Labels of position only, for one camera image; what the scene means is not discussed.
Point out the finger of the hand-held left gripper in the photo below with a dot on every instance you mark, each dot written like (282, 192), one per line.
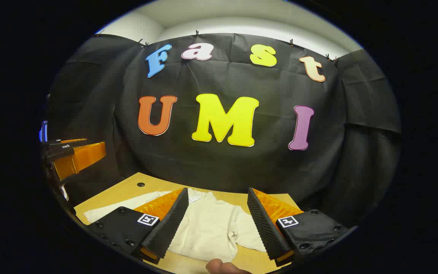
(86, 156)
(57, 142)

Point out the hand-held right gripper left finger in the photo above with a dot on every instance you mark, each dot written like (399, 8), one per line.
(171, 224)

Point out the lit computer monitor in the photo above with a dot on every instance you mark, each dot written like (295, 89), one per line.
(44, 132)

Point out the cream sweatshirt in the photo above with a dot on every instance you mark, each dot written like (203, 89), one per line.
(211, 224)

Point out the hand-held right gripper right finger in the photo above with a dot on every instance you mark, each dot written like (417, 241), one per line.
(264, 224)

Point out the black backdrop cloth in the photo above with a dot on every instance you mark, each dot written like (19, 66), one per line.
(219, 167)

